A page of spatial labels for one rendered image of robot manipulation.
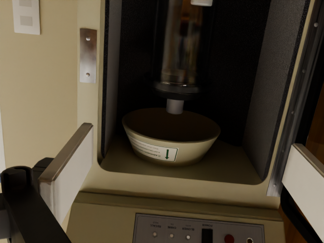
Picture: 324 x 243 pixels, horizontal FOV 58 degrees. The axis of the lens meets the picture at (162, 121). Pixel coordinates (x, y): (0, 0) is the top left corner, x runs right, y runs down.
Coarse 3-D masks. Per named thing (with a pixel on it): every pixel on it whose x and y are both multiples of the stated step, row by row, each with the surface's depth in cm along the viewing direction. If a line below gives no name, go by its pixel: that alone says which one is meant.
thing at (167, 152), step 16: (144, 112) 58; (160, 112) 60; (192, 112) 59; (128, 128) 48; (144, 128) 58; (160, 128) 60; (176, 128) 60; (192, 128) 58; (208, 128) 55; (144, 144) 46; (160, 144) 45; (176, 144) 44; (192, 144) 45; (208, 144) 48; (160, 160) 47; (176, 160) 47; (192, 160) 48
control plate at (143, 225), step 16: (144, 224) 43; (160, 224) 43; (176, 224) 43; (192, 224) 43; (208, 224) 43; (224, 224) 43; (240, 224) 43; (256, 224) 44; (144, 240) 42; (160, 240) 42; (176, 240) 42; (192, 240) 42; (240, 240) 42; (256, 240) 42
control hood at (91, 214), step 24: (72, 216) 43; (96, 216) 43; (120, 216) 43; (192, 216) 44; (216, 216) 44; (240, 216) 44; (264, 216) 44; (72, 240) 41; (96, 240) 41; (120, 240) 42
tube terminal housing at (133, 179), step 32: (96, 0) 37; (96, 64) 39; (96, 96) 41; (288, 96) 40; (96, 128) 42; (96, 160) 44; (128, 160) 49; (224, 160) 52; (96, 192) 46; (128, 192) 46; (160, 192) 46; (192, 192) 46; (224, 192) 46; (256, 192) 45
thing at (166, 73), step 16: (160, 0) 40; (176, 0) 39; (192, 0) 38; (208, 0) 39; (160, 16) 41; (176, 16) 39; (192, 16) 39; (208, 16) 40; (160, 32) 41; (176, 32) 40; (192, 32) 40; (208, 32) 41; (160, 48) 42; (176, 48) 40; (192, 48) 40; (208, 48) 42; (160, 64) 42; (176, 64) 41; (192, 64) 41; (208, 64) 44; (160, 80) 43; (176, 80) 42; (192, 80) 42; (208, 80) 46
